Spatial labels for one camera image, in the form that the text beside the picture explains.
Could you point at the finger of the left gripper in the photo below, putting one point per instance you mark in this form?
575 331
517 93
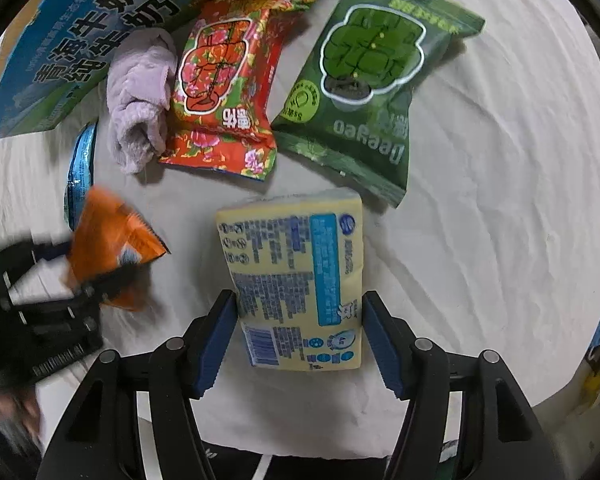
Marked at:
117 286

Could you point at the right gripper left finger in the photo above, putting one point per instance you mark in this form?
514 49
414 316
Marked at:
182 370

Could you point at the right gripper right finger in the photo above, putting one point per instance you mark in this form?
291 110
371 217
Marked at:
417 371

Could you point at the orange snack packet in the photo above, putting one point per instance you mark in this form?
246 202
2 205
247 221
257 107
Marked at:
109 234

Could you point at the blue long snack packet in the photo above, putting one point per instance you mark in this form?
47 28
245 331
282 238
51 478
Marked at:
80 174

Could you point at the lavender cloth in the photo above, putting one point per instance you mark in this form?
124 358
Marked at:
138 95

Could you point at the red floral wipes packet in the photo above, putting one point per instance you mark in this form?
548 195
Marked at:
217 120

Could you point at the green wipes packet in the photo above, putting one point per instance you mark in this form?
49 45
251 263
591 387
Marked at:
348 108

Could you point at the person's left hand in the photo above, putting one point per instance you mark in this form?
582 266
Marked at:
21 406

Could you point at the cardboard box with blue print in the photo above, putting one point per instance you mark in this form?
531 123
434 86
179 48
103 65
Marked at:
56 51

